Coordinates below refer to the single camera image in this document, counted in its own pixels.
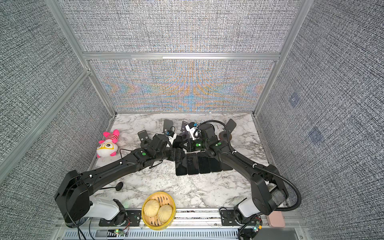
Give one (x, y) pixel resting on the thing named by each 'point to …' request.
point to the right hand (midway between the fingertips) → (181, 143)
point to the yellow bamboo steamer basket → (153, 222)
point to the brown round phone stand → (167, 124)
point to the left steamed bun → (151, 207)
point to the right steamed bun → (164, 213)
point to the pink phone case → (275, 219)
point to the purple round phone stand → (184, 124)
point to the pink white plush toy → (108, 146)
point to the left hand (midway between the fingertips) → (180, 151)
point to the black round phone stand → (143, 135)
